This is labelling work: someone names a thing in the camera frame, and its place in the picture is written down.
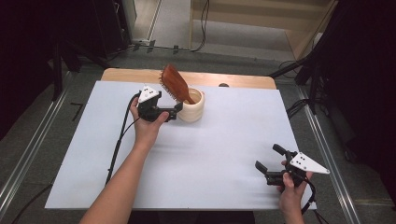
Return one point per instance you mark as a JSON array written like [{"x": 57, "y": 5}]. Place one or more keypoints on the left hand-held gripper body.
[{"x": 149, "y": 109}]

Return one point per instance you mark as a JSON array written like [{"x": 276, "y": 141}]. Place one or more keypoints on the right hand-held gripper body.
[{"x": 308, "y": 164}]

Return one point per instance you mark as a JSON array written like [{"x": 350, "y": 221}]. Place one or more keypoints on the cream ribbed cup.
[{"x": 194, "y": 113}]

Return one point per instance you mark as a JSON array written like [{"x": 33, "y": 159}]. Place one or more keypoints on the brown wooden hairbrush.
[{"x": 174, "y": 82}]

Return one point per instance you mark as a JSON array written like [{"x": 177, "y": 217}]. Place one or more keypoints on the person's left hand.
[{"x": 146, "y": 130}]

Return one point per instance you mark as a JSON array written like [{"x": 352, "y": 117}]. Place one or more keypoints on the person's right hand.
[{"x": 291, "y": 199}]

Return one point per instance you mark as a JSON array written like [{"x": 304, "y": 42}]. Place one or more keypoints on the light wooden table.
[{"x": 130, "y": 75}]

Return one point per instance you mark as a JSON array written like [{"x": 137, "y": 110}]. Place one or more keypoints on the white board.
[{"x": 218, "y": 149}]

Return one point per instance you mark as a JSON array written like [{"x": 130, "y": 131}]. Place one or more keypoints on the dark round table grommet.
[{"x": 223, "y": 85}]

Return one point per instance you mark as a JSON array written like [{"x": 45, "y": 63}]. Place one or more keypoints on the yellow floor tape strip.
[{"x": 373, "y": 201}]

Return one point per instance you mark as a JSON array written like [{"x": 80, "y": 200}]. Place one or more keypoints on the black cabinet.
[{"x": 109, "y": 28}]

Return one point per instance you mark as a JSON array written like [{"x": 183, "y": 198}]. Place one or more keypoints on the black metal stand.
[{"x": 57, "y": 71}]

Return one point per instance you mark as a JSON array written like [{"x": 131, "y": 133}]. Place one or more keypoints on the black stand with dark curtain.
[{"x": 358, "y": 77}]

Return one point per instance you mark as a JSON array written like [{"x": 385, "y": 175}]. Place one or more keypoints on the light wooden cabinet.
[{"x": 249, "y": 18}]

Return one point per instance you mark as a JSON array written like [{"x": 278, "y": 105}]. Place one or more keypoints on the metal floor rail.
[
  {"x": 327, "y": 155},
  {"x": 34, "y": 137}
]

